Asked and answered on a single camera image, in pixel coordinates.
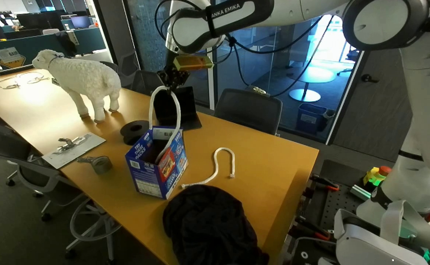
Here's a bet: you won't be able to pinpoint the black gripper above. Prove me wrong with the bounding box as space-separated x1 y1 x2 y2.
156 68 190 96

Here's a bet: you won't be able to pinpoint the long white braided rope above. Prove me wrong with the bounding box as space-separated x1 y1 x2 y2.
147 84 184 165

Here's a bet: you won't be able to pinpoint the blue cardboard snack box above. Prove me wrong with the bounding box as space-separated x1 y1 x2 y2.
123 125 190 201

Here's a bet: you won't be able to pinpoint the yellow cardboard box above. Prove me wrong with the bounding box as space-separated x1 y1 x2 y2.
0 46 28 70

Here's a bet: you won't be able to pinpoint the black laptop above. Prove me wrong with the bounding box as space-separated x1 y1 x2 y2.
150 86 203 133

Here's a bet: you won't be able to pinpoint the black tape roll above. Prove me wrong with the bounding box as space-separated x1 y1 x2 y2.
119 120 154 148

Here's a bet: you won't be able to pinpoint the dark grey office chair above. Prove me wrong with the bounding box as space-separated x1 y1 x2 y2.
215 87 284 137

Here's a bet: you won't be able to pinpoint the white toy sheep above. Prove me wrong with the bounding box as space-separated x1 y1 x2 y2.
30 47 123 123

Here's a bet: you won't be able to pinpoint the grey handheld object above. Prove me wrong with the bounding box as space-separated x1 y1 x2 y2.
76 155 113 176

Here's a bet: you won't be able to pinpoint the computer monitor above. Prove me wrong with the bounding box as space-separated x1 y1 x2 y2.
69 14 97 31

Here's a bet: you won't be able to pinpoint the metal clip tool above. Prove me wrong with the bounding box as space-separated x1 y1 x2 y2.
57 136 89 152

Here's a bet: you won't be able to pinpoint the grey clipboard paper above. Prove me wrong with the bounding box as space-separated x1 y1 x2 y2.
39 133 107 171

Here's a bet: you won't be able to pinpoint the round blue table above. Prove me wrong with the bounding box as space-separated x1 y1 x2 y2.
287 67 338 105

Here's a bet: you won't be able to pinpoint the teal desk partition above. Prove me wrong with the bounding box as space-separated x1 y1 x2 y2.
0 27 109 67

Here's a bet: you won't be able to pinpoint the black cloth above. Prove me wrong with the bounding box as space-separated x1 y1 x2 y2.
162 183 271 265

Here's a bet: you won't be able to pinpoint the blue storage bin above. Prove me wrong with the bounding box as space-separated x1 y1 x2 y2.
294 105 335 137

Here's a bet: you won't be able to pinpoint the grey rolling office chair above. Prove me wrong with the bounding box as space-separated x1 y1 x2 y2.
0 117 63 221

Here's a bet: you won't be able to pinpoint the green red emergency button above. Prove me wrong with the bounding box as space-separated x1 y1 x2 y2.
349 165 394 201

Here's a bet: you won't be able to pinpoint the yellowish wrist camera box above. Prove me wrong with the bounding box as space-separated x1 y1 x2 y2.
172 53 215 72

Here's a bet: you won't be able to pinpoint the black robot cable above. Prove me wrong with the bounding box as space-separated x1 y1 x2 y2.
153 0 337 100

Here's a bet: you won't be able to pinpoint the white ring-base stool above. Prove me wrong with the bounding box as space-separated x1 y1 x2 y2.
63 195 123 262

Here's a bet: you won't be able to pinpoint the red handled pliers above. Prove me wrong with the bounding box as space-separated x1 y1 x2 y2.
307 174 341 193

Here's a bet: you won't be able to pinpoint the black door handle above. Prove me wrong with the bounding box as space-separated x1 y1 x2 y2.
359 72 380 84

